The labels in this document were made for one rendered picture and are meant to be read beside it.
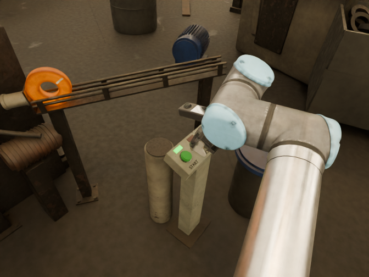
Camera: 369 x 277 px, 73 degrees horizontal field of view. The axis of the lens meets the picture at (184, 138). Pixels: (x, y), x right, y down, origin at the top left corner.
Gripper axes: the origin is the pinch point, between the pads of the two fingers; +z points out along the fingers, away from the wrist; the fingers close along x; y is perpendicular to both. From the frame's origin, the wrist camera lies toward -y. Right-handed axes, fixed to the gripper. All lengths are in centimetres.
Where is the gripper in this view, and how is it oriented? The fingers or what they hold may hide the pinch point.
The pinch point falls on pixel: (192, 147)
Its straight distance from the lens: 82.3
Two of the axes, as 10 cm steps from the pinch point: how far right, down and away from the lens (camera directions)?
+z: -3.1, 5.3, 7.9
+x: 6.2, -5.2, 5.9
